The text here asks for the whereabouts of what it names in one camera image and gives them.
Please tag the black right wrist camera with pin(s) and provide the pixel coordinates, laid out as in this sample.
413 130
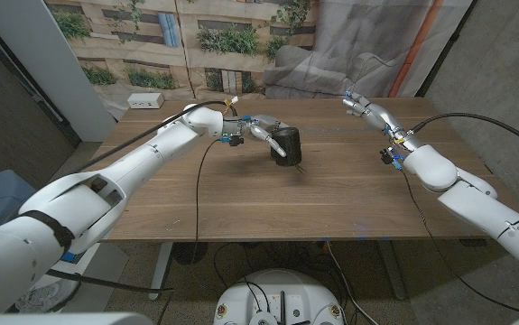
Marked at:
387 157

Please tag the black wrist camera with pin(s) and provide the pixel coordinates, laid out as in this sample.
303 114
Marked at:
235 141
387 157

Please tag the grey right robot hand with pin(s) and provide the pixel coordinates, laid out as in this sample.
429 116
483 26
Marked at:
378 117

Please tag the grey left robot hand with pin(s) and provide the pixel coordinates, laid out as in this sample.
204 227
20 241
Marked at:
261 123

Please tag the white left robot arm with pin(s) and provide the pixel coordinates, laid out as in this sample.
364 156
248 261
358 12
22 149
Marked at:
83 203

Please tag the grey table leg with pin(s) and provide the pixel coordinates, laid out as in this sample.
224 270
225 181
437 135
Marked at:
392 271

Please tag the white power strip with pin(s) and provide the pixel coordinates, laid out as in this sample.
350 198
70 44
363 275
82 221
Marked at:
145 100

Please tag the printed fabric backdrop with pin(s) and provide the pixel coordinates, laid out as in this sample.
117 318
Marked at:
241 45

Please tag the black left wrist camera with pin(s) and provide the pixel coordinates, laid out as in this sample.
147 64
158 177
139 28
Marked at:
235 141

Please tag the black backdrop frame pole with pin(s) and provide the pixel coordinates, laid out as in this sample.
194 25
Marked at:
444 49

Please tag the grey white sneaker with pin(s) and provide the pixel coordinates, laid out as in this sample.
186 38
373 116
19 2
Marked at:
47 300

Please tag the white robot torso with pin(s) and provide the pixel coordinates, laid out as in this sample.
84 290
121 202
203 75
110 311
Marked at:
281 293

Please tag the white column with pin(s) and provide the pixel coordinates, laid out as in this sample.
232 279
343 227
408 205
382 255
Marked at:
47 58

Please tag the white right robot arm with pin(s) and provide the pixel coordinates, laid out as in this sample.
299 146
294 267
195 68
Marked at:
475 203

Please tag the white table leg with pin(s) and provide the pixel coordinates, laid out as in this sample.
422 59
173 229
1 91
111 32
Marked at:
160 271

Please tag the black cylindrical mesh speaker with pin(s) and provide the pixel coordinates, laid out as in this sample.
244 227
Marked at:
291 146

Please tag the black round grille object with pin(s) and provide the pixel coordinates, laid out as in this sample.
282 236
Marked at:
190 253

